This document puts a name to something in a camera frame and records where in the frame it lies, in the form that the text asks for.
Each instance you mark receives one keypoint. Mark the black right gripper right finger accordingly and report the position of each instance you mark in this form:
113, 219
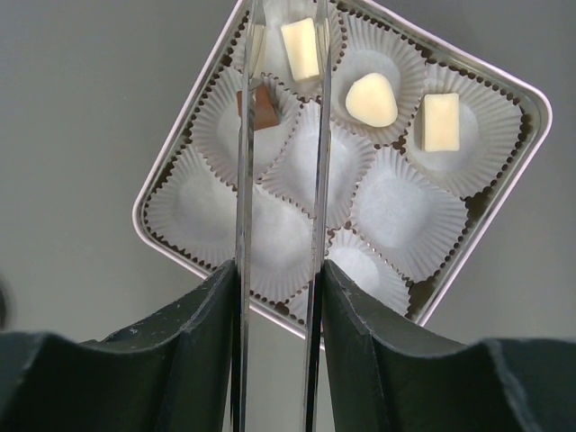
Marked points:
388, 374

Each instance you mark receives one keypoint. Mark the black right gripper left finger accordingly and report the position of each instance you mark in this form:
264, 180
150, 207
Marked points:
167, 372

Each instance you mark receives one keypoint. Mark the white square chocolate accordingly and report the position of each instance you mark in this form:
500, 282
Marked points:
441, 126

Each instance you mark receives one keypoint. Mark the brown milk chocolate block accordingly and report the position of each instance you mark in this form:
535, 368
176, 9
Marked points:
265, 113

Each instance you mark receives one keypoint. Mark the white heart chocolate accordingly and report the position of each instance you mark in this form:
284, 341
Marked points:
371, 101

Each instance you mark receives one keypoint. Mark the white rectangular chocolate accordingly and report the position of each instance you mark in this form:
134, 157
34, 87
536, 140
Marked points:
300, 47

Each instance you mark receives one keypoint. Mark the metal tongs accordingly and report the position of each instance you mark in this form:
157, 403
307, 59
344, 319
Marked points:
239, 364

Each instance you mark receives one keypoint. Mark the white paper cup bottom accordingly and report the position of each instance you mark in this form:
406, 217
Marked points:
369, 270

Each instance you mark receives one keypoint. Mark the white paper cup lower right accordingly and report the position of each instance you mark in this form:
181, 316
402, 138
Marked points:
403, 216

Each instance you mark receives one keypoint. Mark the white paper cup left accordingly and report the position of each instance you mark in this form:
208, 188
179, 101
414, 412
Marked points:
195, 212

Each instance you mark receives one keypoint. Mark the white paper cup lower middle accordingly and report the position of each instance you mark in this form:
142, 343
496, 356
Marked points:
281, 247

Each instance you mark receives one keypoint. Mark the white paper cup centre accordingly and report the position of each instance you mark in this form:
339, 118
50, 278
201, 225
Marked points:
293, 175

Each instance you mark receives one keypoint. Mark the white paper cup brown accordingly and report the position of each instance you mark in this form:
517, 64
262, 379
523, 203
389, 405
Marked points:
215, 131

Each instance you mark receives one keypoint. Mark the white paper cup heart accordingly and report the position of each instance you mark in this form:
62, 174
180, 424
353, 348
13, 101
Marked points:
405, 71

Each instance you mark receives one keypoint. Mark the white paper cup top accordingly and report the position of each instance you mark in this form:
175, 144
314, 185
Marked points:
274, 14

